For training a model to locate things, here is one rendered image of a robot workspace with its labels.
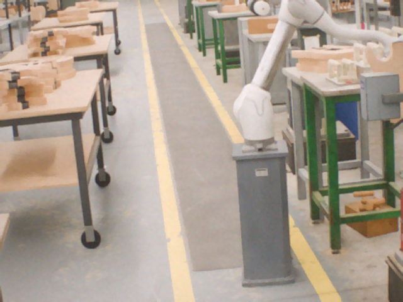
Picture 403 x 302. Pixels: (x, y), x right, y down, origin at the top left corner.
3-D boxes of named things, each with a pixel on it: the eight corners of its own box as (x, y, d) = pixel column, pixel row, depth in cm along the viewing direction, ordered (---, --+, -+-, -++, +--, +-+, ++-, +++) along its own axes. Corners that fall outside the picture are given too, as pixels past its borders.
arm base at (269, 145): (241, 155, 409) (240, 144, 407) (242, 145, 430) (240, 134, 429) (278, 152, 408) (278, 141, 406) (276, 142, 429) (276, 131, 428)
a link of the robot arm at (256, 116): (246, 141, 411) (243, 98, 406) (239, 134, 428) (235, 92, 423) (278, 138, 413) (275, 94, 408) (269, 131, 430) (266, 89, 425)
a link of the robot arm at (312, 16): (328, 7, 409) (320, 5, 422) (301, -16, 404) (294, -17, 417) (312, 27, 410) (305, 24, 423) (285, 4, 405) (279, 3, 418)
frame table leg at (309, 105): (320, 224, 510) (313, 80, 489) (312, 224, 509) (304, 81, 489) (318, 221, 515) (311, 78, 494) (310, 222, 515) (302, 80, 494)
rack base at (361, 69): (391, 81, 449) (390, 65, 447) (363, 83, 447) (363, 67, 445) (374, 74, 475) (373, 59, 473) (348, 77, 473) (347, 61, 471)
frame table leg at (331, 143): (341, 253, 456) (335, 95, 436) (332, 255, 456) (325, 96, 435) (339, 250, 462) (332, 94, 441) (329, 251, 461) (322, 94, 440)
